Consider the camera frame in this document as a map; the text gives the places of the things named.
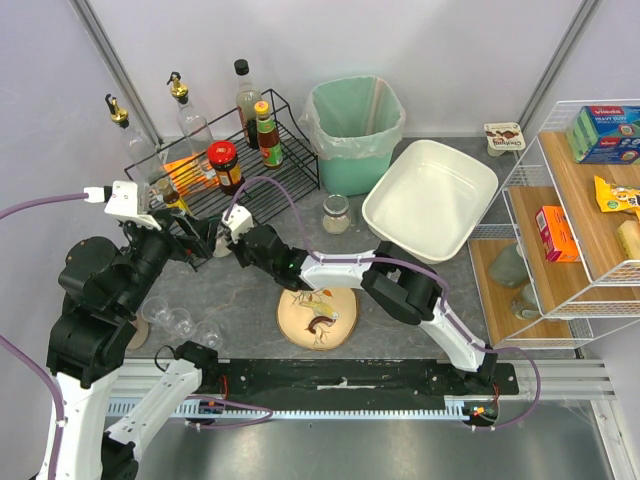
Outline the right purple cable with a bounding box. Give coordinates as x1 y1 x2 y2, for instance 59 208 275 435
223 176 542 430

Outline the floral ceramic plate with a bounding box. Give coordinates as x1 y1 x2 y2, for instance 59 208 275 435
276 287 359 351

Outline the glass oil bottle gold spout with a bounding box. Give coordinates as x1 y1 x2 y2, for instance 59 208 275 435
167 71 214 176

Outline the green sponge pack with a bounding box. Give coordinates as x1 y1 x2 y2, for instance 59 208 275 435
566 105 639 165

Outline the yellow sponge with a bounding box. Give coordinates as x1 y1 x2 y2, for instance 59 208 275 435
617 220 640 260

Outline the dark soy sauce bottle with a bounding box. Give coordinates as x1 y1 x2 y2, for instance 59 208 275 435
234 59 262 150

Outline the glass jar with rice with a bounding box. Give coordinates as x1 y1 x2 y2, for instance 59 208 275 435
322 194 351 235

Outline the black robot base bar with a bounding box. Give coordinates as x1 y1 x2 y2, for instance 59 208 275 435
198 359 519 407

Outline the red lid sauce jar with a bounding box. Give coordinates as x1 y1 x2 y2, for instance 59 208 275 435
207 141 245 196

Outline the chocolate pudding cup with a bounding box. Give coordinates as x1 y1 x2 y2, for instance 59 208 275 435
484 122 526 157

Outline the green trash bin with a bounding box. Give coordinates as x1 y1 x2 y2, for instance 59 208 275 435
301 76 406 196

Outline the black wire rack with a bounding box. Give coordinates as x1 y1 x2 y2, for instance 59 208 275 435
123 88 321 272

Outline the beige pump soap bottle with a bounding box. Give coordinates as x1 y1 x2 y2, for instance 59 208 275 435
127 319 149 350

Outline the yellow cap chili sauce bottle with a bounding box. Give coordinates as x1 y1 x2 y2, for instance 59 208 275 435
254 100 284 169

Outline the orange snack packet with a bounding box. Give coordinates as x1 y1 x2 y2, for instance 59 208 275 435
163 152 219 196

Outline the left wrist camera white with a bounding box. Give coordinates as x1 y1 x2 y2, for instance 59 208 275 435
83 180 162 231

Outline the small yellow label bottle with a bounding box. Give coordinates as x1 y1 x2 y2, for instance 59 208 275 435
155 178 191 214

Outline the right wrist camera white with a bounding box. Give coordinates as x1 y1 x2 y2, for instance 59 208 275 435
222 204 254 244

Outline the grey cable duct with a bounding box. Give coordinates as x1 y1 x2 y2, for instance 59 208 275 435
104 394 541 419

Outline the clear trash bag liner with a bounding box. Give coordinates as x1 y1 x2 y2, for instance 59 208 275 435
300 76 406 160

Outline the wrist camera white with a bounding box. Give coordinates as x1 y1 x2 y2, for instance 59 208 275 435
222 204 254 244
83 180 162 231

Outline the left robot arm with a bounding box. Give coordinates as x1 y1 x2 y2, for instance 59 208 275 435
37 209 221 479

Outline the yellow snack bag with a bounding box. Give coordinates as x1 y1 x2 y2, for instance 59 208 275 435
594 176 640 218

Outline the clear plastic cup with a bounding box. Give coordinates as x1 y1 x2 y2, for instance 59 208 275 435
193 321 223 349
165 308 196 339
140 296 169 326

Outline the white plastic basin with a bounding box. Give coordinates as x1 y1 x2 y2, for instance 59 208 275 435
362 140 499 264

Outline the wide glass jar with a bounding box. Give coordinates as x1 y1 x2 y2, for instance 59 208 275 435
212 221 232 258

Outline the white wire shelf unit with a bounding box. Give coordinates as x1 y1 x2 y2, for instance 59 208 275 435
469 100 639 349

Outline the orange pink box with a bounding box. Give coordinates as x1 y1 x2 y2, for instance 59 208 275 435
535 205 580 263

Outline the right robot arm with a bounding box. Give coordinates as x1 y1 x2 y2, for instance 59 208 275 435
225 223 498 385

